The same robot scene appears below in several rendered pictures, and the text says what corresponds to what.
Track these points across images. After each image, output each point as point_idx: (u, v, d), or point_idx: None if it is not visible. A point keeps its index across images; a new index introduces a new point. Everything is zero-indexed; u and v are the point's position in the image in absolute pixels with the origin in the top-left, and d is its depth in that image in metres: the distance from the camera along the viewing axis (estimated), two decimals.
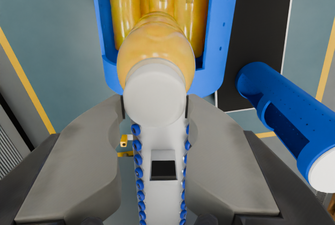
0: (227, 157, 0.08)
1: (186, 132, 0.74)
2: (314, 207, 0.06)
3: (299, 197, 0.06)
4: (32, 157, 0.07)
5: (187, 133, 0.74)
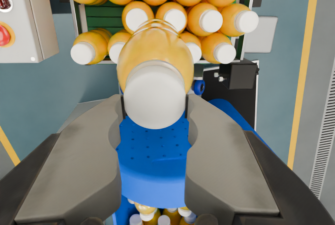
0: (227, 157, 0.08)
1: None
2: (314, 207, 0.06)
3: (299, 197, 0.06)
4: (32, 157, 0.07)
5: None
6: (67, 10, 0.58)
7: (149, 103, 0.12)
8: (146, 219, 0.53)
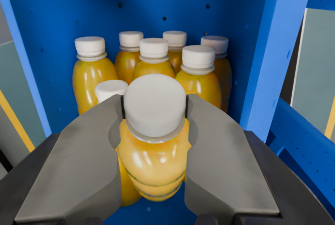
0: (227, 157, 0.08)
1: None
2: (314, 207, 0.06)
3: (299, 197, 0.06)
4: (32, 157, 0.07)
5: None
6: None
7: (149, 96, 0.12)
8: None
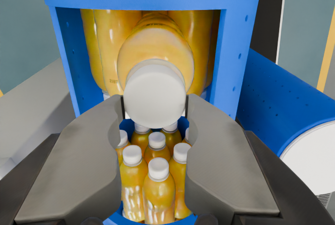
0: (227, 157, 0.08)
1: None
2: (314, 207, 0.06)
3: (299, 197, 0.06)
4: (32, 157, 0.07)
5: None
6: None
7: None
8: (125, 114, 0.35)
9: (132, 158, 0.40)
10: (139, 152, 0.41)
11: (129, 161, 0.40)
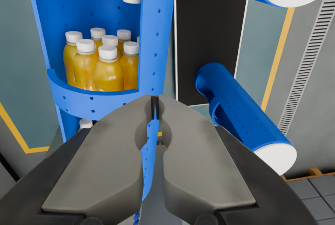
0: (202, 154, 0.08)
1: None
2: (285, 192, 0.06)
3: (271, 184, 0.06)
4: (64, 148, 0.08)
5: None
6: None
7: None
8: None
9: (84, 45, 0.45)
10: (91, 42, 0.46)
11: (82, 48, 0.45)
